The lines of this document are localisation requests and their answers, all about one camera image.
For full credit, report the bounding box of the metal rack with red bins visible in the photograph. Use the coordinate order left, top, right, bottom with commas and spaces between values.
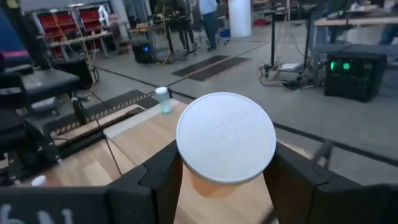
29, 2, 125, 60

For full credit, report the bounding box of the floor cable tangle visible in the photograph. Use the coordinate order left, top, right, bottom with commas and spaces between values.
257, 61, 315, 91

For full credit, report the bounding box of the black mat with orange stripe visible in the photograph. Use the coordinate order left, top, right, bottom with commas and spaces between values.
170, 55, 252, 83

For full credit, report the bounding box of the white round column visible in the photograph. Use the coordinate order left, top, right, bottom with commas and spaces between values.
228, 0, 252, 39

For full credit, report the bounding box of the wooden shelf with black legs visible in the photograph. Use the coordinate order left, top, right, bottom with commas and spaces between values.
102, 98, 335, 224

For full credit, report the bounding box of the flat white box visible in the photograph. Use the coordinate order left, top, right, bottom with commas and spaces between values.
278, 63, 304, 73

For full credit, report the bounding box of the person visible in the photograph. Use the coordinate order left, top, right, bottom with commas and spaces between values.
198, 0, 220, 53
172, 6, 198, 54
379, 23, 398, 46

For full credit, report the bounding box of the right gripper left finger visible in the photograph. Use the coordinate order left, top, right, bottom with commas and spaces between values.
107, 141, 185, 224

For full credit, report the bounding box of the blue display screen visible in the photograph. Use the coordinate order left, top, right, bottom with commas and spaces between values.
0, 6, 35, 68

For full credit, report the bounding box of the black tower with green lights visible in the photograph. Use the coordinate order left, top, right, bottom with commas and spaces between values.
323, 51, 388, 103

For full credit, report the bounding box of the wooden desk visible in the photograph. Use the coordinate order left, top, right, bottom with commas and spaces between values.
313, 14, 398, 28

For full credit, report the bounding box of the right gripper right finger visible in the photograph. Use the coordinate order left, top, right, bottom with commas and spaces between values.
263, 141, 371, 224

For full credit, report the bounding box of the large orange pill bottle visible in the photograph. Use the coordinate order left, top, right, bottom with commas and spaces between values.
175, 91, 277, 200

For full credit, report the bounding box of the small clear plastic bottle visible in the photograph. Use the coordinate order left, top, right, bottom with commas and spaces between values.
154, 86, 172, 115

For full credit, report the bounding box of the hazard-striped black floor mat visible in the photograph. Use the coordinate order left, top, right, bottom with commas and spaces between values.
42, 89, 159, 136

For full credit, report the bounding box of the black tower with blue light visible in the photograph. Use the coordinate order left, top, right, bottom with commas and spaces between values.
132, 40, 155, 65

